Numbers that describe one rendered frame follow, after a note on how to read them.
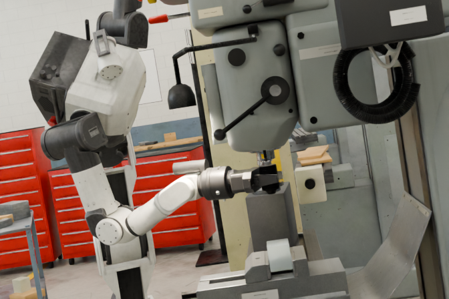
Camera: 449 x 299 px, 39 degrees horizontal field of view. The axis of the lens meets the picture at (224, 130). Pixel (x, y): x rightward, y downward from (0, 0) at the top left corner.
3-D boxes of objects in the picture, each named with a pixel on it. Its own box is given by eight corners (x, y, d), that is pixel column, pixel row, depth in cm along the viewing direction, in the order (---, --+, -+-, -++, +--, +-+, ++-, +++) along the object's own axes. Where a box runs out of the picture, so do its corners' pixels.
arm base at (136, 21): (111, 57, 214) (87, 41, 205) (123, 22, 217) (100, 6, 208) (144, 59, 205) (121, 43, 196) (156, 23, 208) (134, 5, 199)
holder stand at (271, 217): (254, 257, 195) (244, 193, 194) (262, 239, 217) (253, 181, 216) (292, 253, 193) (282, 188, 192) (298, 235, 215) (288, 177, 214)
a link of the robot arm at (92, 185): (89, 251, 181) (61, 177, 178) (109, 234, 193) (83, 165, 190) (124, 242, 177) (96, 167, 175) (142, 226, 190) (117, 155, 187)
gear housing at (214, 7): (192, 30, 154) (185, -12, 154) (202, 38, 179) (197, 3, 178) (331, 7, 151) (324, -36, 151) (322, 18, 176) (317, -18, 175)
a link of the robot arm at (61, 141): (57, 178, 181) (40, 133, 180) (75, 169, 190) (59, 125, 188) (90, 169, 177) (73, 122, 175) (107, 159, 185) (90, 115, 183)
